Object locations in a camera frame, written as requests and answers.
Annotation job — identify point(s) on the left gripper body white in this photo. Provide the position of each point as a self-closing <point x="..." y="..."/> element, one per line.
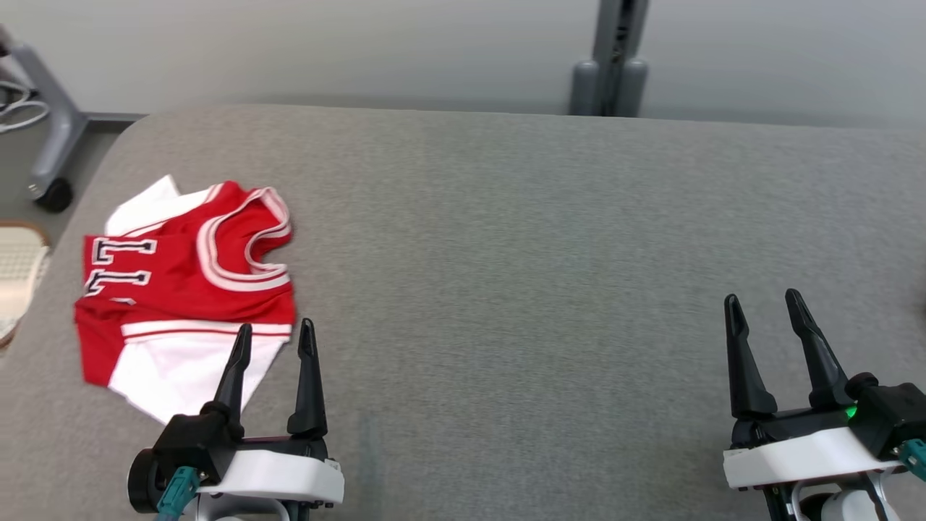
<point x="282" y="474"/>

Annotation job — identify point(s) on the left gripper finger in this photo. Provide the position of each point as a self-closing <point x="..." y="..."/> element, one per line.
<point x="309" y="398"/>
<point x="235" y="383"/>

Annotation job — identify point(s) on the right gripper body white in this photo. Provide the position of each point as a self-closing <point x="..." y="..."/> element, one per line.
<point x="796" y="452"/>

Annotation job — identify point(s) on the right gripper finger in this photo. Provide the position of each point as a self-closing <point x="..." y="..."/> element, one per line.
<point x="825" y="369"/>
<point x="749" y="376"/>

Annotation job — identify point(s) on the red white basketball jersey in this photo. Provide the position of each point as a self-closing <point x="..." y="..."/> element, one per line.
<point x="181" y="289"/>

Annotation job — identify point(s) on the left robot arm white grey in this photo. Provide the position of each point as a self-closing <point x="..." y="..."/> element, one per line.
<point x="246" y="510"/>

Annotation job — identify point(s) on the white perforated laundry basket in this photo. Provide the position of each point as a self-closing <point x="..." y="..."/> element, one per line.
<point x="18" y="282"/>

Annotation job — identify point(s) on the black caster wheel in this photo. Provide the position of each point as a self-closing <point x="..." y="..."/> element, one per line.
<point x="52" y="195"/>

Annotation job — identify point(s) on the grey cylindrical partition foot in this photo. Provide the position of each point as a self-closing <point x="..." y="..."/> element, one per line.
<point x="634" y="90"/>
<point x="584" y="90"/>

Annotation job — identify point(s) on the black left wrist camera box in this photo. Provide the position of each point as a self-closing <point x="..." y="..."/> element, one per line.
<point x="192" y="445"/>

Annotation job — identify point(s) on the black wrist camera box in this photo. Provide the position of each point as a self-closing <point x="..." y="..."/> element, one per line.
<point x="893" y="412"/>
<point x="192" y="445"/>

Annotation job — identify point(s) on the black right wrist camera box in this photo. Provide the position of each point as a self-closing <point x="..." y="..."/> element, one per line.
<point x="893" y="412"/>

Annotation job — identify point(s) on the grey cart leg frame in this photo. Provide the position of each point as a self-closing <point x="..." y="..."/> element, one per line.
<point x="61" y="116"/>

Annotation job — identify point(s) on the grey metal partition post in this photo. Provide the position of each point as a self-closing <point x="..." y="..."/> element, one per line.
<point x="620" y="36"/>

